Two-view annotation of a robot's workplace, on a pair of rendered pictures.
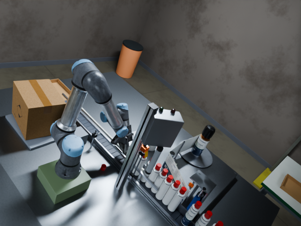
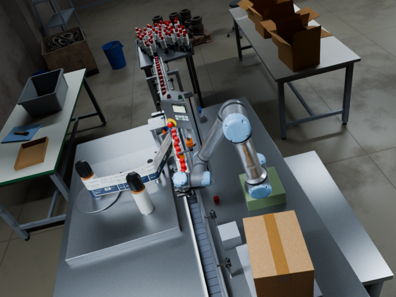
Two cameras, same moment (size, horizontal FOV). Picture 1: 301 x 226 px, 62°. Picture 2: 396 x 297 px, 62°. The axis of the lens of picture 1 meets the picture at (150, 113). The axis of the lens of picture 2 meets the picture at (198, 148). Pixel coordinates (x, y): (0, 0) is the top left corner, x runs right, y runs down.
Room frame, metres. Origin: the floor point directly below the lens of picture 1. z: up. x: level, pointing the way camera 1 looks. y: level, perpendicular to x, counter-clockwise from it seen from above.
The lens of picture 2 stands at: (1.91, 1.31, 2.38)
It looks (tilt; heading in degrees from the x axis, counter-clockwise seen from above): 39 degrees down; 239
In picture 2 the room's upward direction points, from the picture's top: 15 degrees counter-clockwise
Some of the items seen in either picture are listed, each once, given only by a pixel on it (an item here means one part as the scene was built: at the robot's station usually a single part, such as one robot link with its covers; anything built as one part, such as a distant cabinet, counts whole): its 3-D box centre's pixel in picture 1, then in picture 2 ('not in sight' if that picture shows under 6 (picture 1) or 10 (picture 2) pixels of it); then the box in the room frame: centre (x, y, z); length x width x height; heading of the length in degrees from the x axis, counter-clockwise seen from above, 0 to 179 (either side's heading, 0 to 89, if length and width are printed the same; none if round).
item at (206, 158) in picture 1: (195, 153); (98, 194); (1.69, -0.48, 0.89); 0.31 x 0.31 x 0.01
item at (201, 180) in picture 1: (203, 181); (156, 122); (1.13, -0.45, 1.14); 0.14 x 0.11 x 0.01; 61
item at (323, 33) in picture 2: not in sight; (298, 41); (-0.58, -0.56, 0.97); 0.51 x 0.42 x 0.37; 152
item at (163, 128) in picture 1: (161, 127); (180, 110); (1.12, -0.08, 1.38); 0.17 x 0.10 x 0.19; 116
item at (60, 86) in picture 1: (53, 91); not in sight; (1.74, 0.84, 0.85); 0.30 x 0.26 x 0.04; 61
